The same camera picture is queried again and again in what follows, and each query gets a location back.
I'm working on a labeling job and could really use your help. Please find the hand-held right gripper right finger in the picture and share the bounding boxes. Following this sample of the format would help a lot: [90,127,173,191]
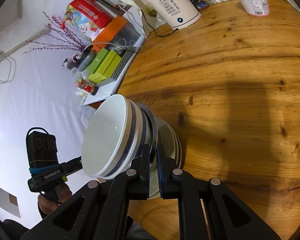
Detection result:
[156,144,282,240]

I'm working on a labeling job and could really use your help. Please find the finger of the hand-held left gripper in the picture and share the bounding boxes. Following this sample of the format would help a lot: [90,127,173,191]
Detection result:
[63,156,83,177]

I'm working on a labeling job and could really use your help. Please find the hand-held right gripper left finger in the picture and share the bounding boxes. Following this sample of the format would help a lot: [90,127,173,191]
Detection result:
[20,144,151,240]

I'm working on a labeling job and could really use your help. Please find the large grey plate blue print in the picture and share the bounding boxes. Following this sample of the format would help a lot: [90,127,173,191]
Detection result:
[150,117,181,200]

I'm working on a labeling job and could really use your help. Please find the small white bowl blue band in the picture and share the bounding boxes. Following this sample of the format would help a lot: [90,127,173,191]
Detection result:
[81,94,138,180]

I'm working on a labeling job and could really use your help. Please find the large white bowl blue band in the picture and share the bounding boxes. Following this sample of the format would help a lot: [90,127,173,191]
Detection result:
[109,100,148,180]

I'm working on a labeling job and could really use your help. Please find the stainless steel bowl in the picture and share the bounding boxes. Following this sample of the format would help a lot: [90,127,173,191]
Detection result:
[139,104,159,167]

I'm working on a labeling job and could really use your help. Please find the person's left hand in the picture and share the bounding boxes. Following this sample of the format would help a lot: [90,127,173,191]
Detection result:
[37,183,73,218]

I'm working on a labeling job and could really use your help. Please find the white shelf board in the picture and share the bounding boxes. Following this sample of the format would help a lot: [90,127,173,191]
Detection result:
[79,33,147,107]

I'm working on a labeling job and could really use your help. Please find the clear glass bottle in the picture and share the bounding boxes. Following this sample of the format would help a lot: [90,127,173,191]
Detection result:
[62,57,77,71]

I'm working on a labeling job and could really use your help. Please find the lime green box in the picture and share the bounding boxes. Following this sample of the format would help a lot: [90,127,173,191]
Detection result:
[87,71,115,84]
[90,50,123,79]

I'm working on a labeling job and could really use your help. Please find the grey handheld device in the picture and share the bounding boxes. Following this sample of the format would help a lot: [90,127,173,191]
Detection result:
[76,50,97,71]

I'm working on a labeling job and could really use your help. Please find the dark green box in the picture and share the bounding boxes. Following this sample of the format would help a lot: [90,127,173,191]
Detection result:
[86,49,110,73]

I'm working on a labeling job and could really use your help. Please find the purple flower branches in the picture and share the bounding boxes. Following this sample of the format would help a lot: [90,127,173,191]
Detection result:
[23,11,87,56]

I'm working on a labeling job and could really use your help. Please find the zigzag patterned tray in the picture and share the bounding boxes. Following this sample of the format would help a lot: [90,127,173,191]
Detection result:
[97,46,137,87]

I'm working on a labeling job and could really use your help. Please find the orange lid storage box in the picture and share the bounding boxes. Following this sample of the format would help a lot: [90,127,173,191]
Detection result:
[91,15,143,53]

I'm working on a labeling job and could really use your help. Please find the red snack box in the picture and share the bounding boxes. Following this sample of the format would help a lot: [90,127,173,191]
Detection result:
[68,0,113,28]

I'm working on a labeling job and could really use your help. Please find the white electric kettle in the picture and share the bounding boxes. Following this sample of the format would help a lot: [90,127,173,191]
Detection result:
[136,0,203,29]

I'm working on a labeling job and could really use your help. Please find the white plastic tub with lid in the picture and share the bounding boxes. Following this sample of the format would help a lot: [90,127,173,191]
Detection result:
[229,0,271,18]

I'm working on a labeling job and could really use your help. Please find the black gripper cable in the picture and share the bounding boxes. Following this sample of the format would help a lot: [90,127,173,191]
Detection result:
[39,191,63,205]

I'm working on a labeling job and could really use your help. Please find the white wall cable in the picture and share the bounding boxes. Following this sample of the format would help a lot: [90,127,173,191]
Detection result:
[0,52,17,85]

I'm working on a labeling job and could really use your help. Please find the white wall conduit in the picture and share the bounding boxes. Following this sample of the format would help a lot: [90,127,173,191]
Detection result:
[0,26,52,72]

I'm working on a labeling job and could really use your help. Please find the black kettle power cable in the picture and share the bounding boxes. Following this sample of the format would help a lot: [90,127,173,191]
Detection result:
[141,10,180,37]

